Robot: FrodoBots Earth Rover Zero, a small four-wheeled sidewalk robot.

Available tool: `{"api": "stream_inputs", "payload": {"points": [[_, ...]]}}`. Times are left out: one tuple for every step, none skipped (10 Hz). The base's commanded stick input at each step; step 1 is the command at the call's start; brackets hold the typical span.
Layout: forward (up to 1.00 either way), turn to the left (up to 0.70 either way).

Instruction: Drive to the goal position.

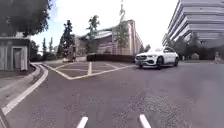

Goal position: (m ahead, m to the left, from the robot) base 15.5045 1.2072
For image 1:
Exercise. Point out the dark hedge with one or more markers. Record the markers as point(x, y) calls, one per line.
point(110, 58)

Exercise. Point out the slim green tree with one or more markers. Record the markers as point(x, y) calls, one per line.
point(122, 36)
point(93, 25)

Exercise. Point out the beige building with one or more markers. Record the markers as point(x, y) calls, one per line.
point(133, 43)

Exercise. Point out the grey asphalt road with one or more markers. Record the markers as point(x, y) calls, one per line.
point(126, 93)

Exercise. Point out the white car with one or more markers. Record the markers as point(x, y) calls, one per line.
point(150, 58)

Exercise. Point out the dark conifer tree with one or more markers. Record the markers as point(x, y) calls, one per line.
point(66, 40)

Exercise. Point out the robot's own part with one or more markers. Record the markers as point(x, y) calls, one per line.
point(82, 122)
point(144, 121)

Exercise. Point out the row of trees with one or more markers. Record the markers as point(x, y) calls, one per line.
point(186, 49)

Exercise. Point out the tall grey building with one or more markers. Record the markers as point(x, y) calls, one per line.
point(200, 20)

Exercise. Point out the grey kerbed pavement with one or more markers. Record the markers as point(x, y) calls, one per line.
point(12, 85)

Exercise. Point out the large dark tree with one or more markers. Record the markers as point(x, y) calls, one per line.
point(23, 13)

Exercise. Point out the small grey building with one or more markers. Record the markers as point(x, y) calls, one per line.
point(6, 53)

